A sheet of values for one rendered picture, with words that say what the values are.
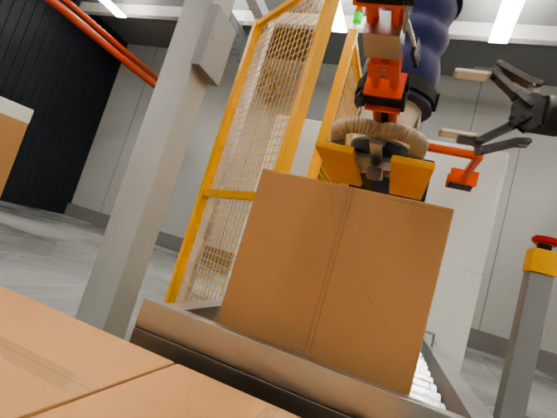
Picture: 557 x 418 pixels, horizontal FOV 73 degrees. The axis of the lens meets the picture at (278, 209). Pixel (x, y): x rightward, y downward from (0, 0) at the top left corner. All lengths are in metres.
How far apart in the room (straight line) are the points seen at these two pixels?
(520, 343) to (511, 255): 8.51
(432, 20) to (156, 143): 1.18
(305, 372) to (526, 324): 0.76
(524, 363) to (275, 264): 0.79
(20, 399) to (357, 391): 0.48
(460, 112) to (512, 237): 3.19
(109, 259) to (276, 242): 1.11
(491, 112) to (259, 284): 9.98
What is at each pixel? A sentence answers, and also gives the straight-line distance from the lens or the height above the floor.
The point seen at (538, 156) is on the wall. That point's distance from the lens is 10.39.
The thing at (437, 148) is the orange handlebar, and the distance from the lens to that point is 1.17.
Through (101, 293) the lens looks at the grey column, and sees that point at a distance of 1.81.
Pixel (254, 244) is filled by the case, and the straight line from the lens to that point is 0.82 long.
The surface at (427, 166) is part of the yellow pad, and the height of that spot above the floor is 1.06.
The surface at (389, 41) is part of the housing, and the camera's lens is 0.70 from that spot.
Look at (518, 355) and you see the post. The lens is 1.31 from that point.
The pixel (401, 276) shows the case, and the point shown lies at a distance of 0.76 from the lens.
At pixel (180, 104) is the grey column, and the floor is 1.29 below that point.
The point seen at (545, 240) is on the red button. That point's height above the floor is 1.02.
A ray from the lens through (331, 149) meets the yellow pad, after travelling 0.96.
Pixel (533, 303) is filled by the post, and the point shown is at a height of 0.84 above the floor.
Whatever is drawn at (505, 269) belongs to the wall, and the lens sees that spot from 9.73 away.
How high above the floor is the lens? 0.78
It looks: 6 degrees up
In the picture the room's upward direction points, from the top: 16 degrees clockwise
